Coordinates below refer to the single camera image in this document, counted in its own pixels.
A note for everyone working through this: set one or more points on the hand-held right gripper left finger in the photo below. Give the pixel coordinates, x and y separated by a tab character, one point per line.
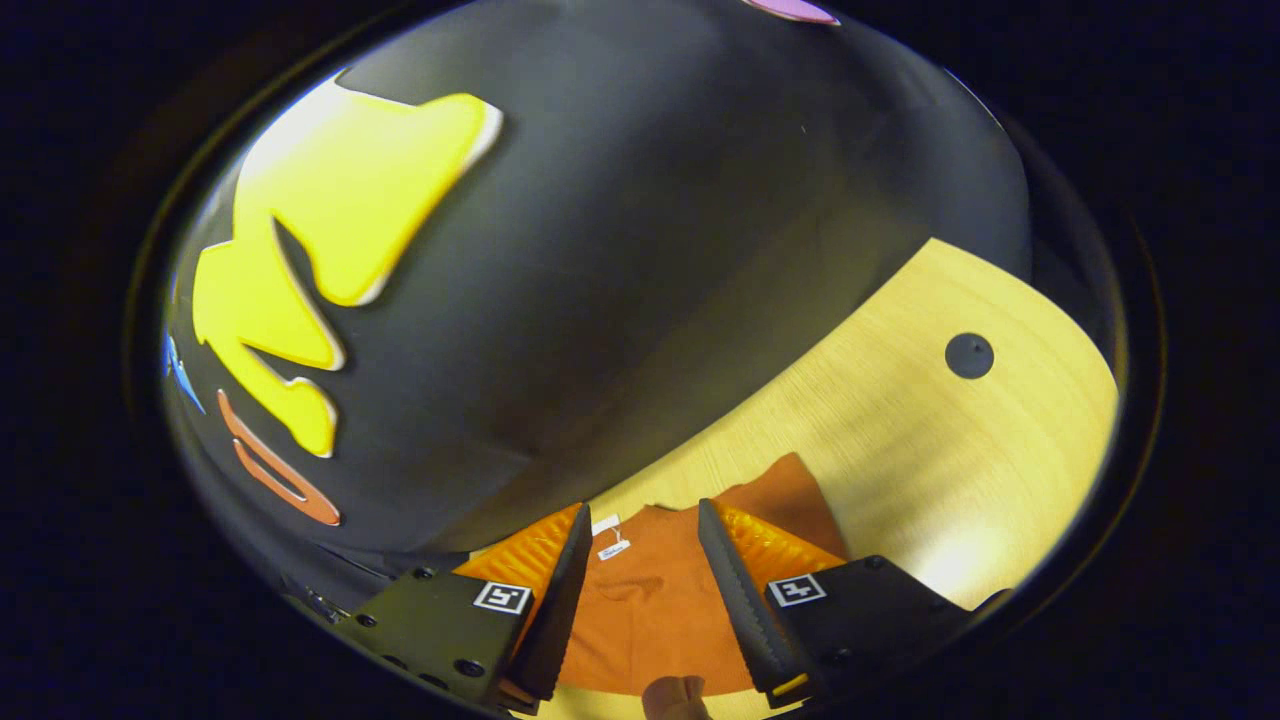
565	610

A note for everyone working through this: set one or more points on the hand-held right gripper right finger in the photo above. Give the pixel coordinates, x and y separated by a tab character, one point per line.
740	600

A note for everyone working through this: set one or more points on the orange ribbed cardigan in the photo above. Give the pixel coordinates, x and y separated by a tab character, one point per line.
650	610

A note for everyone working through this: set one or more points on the black backdrop cloth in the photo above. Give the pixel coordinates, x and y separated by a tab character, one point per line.
620	300

